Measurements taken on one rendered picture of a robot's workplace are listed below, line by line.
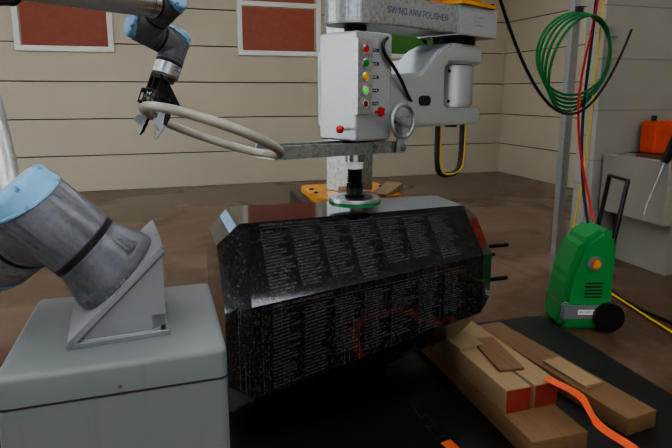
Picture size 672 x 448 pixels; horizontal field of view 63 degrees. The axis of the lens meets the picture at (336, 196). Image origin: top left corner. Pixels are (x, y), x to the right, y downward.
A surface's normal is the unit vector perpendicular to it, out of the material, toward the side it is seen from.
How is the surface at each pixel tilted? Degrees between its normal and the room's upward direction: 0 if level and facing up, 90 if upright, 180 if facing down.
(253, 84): 90
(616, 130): 90
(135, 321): 90
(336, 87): 90
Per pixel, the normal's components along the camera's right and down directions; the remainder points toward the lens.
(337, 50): -0.74, 0.12
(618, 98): 0.30, 0.18
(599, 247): 0.01, 0.18
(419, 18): 0.68, 0.14
